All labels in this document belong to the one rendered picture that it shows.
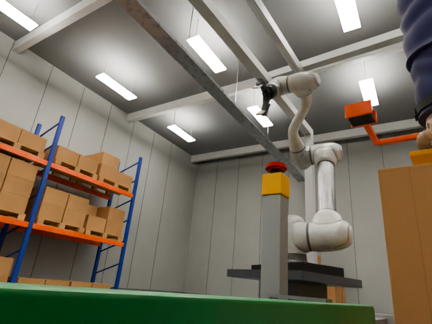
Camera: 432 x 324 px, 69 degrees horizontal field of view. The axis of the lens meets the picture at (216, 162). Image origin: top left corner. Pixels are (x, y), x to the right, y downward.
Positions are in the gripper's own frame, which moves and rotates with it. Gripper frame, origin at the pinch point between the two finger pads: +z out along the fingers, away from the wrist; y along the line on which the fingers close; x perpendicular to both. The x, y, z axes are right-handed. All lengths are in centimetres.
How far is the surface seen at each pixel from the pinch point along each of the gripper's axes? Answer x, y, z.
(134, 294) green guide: -50, -25, 139
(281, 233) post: -34, 21, 74
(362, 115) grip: -51, -2, 35
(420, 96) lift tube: -69, 0, 3
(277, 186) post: -30, 11, 65
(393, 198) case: -62, 6, 75
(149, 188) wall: 733, 466, -624
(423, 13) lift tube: -69, -28, -19
